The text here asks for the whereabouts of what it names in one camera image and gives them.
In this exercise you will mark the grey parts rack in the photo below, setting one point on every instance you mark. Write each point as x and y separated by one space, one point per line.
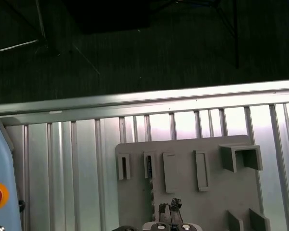
183 207

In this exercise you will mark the silver metal chair legs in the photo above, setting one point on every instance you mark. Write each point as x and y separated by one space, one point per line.
41 21

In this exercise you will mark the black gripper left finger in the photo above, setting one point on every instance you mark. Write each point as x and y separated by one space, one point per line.
163 216

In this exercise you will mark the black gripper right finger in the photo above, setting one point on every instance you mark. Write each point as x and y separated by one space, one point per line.
176 214

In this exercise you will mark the pale blue teach pendant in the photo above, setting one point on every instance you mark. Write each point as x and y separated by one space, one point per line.
2 156

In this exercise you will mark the blue RAM stick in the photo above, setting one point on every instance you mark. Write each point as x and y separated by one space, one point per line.
151 192

